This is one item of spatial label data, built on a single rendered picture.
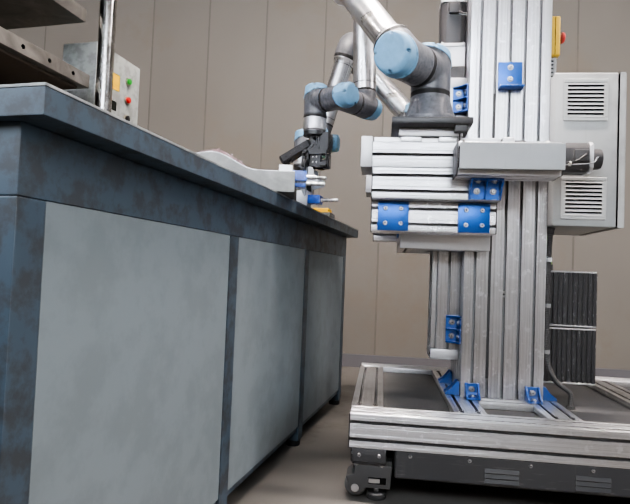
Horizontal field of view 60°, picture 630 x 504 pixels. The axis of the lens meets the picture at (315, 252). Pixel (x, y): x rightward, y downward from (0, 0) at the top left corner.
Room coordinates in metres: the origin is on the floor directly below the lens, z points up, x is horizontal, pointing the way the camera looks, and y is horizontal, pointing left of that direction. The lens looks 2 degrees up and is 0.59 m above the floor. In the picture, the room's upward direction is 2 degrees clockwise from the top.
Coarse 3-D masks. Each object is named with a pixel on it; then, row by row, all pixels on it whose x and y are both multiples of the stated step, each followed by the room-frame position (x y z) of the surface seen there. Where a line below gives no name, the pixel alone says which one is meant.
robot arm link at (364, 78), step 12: (360, 36) 1.75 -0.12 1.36; (360, 48) 1.75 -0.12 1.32; (372, 48) 1.76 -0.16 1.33; (360, 60) 1.75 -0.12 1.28; (372, 60) 1.76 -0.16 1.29; (360, 72) 1.75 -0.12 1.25; (372, 72) 1.76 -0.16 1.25; (360, 84) 1.75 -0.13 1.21; (372, 84) 1.75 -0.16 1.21; (372, 96) 1.75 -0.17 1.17; (372, 108) 1.76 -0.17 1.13; (372, 120) 1.81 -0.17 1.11
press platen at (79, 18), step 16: (0, 0) 1.87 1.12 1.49; (16, 0) 1.86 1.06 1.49; (32, 0) 1.86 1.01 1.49; (48, 0) 1.85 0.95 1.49; (64, 0) 1.90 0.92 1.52; (0, 16) 1.99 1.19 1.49; (16, 16) 1.99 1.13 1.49; (32, 16) 1.98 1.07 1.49; (48, 16) 1.98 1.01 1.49; (64, 16) 1.97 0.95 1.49; (80, 16) 1.98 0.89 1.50
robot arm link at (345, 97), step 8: (328, 88) 1.68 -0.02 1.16; (336, 88) 1.65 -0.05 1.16; (344, 88) 1.63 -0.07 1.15; (352, 88) 1.65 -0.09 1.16; (320, 96) 1.69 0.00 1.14; (328, 96) 1.67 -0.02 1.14; (336, 96) 1.65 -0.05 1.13; (344, 96) 1.64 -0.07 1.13; (352, 96) 1.65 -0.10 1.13; (360, 96) 1.71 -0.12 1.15; (320, 104) 1.70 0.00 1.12; (328, 104) 1.69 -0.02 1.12; (336, 104) 1.67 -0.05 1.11; (344, 104) 1.66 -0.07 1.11; (352, 104) 1.66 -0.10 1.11; (360, 104) 1.71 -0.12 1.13; (352, 112) 1.73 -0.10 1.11
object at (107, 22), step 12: (108, 0) 2.00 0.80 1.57; (108, 12) 2.00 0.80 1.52; (108, 24) 2.00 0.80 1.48; (108, 36) 2.00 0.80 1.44; (108, 48) 2.00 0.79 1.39; (108, 60) 2.00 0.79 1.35; (96, 72) 2.01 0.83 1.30; (108, 72) 2.01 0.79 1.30; (96, 84) 2.00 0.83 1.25; (108, 84) 2.01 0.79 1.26; (96, 96) 2.00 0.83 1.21; (108, 96) 2.01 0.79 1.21; (108, 108) 2.01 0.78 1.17
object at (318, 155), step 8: (304, 136) 1.77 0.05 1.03; (312, 136) 1.75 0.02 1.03; (320, 136) 1.74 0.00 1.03; (328, 136) 1.73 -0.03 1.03; (312, 144) 1.74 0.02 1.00; (320, 144) 1.74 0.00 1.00; (328, 144) 1.75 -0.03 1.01; (304, 152) 1.73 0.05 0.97; (312, 152) 1.73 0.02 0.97; (320, 152) 1.72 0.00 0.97; (328, 152) 1.75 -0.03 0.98; (312, 160) 1.74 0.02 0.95; (320, 160) 1.73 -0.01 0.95; (328, 160) 1.76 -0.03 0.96; (320, 168) 1.78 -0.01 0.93; (328, 168) 1.76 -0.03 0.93
